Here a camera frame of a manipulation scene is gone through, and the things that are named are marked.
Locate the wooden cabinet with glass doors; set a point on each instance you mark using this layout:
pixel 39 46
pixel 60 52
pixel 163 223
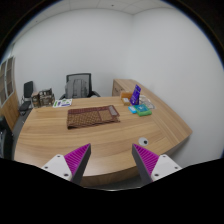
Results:
pixel 9 100

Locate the white printed paper sheet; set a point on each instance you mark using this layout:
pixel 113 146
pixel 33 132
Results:
pixel 62 103

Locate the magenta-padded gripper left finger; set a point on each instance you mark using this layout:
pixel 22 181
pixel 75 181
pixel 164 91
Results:
pixel 76 159

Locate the black mesh office chair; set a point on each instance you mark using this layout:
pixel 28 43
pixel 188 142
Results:
pixel 87 76

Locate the blue packet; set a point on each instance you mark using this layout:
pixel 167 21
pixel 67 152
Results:
pixel 132 109

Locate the orange box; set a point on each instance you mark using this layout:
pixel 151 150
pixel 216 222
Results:
pixel 125 95

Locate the green packet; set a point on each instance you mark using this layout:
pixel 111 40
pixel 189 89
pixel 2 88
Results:
pixel 143 110

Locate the large dark cardboard box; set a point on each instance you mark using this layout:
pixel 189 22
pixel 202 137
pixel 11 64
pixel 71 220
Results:
pixel 47 100

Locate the black leather armchair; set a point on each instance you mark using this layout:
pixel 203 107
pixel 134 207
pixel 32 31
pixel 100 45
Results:
pixel 4 136

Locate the small dark cardboard box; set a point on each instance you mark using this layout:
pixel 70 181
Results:
pixel 35 100

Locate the small black chair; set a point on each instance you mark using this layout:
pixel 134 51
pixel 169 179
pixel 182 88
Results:
pixel 28 89

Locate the flat dark cardboard box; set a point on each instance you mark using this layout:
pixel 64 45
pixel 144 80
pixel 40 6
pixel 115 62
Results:
pixel 45 92

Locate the purple package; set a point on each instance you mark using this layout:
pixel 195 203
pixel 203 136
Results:
pixel 135 95

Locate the small tan box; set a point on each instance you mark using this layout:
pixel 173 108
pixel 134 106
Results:
pixel 126 101

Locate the wooden side drawer unit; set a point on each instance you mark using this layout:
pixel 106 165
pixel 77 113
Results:
pixel 118 87

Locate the clear plastic bag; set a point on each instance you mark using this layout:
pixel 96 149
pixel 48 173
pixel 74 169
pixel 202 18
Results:
pixel 147 101

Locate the grey backpack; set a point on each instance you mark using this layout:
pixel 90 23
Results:
pixel 76 88

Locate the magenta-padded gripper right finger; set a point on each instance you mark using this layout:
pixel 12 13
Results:
pixel 147 159

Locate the brown patterned towel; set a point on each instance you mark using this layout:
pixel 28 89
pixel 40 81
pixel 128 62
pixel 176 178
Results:
pixel 90 117

